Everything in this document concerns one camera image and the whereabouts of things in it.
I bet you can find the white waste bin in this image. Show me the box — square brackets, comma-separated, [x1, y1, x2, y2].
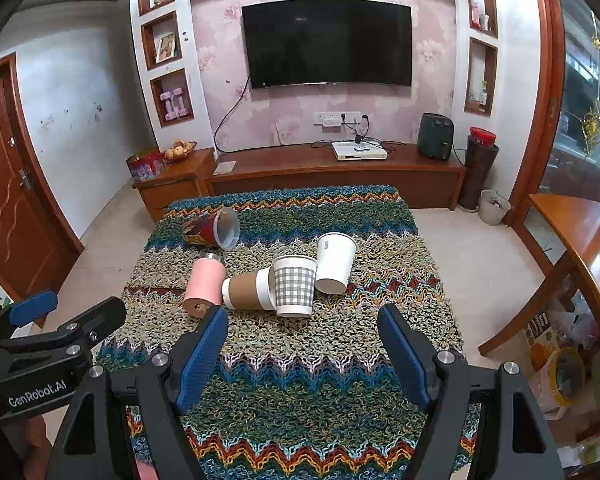
[478, 190, 512, 226]

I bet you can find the yellow round bowl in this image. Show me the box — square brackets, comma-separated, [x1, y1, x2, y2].
[549, 347, 588, 407]

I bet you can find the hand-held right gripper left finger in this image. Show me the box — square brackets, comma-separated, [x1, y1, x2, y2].
[50, 305, 229, 480]

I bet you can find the black television cable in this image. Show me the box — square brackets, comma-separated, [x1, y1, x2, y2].
[214, 89, 253, 152]

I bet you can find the tall black red-lidded container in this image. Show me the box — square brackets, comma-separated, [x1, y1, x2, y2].
[457, 127, 500, 212]

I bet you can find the printed cardboard box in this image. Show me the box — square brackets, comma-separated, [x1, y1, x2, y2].
[524, 310, 556, 361]

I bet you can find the black flat television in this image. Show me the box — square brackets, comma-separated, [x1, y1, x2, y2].
[242, 1, 413, 90]

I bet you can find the white set-top box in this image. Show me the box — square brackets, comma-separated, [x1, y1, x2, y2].
[331, 141, 387, 163]

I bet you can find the white wall socket strip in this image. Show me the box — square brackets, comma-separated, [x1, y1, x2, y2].
[314, 112, 372, 130]

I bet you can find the grey checkered paper cup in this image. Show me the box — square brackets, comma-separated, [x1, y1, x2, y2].
[272, 255, 319, 318]

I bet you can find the colourful knitted blanket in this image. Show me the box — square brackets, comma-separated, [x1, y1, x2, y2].
[94, 186, 481, 480]

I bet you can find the wooden table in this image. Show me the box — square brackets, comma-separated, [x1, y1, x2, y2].
[477, 194, 600, 441]

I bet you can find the pink cup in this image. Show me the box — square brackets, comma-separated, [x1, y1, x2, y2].
[182, 256, 226, 318]

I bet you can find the red printed tin box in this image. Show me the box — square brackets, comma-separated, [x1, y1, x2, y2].
[126, 148, 167, 183]

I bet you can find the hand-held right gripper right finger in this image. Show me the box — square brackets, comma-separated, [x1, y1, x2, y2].
[377, 304, 566, 480]

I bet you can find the brown wooden door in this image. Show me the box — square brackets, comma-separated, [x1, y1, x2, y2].
[0, 55, 83, 311]

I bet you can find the long wooden television cabinet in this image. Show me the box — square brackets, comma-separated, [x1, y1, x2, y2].
[205, 141, 467, 211]

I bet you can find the framed photo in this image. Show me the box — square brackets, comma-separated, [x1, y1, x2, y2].
[156, 33, 177, 63]

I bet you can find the small wooden side cabinet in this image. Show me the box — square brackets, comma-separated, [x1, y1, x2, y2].
[132, 148, 216, 223]

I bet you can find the brown sleeved paper cup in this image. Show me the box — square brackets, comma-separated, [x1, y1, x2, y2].
[221, 266, 278, 311]

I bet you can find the red printed paper cup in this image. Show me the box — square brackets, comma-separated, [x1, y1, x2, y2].
[182, 206, 240, 251]

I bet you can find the basket of fruit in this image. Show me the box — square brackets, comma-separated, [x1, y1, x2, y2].
[164, 140, 198, 163]

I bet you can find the wooden framed glass door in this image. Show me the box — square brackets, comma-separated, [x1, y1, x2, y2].
[510, 0, 600, 231]

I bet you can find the black air fryer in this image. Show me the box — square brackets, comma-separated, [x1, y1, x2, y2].
[417, 113, 452, 161]

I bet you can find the white paper cup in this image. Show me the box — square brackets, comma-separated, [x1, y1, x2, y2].
[314, 232, 358, 295]

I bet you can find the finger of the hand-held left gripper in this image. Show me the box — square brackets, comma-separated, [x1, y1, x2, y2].
[0, 291, 59, 341]
[0, 296, 127, 376]

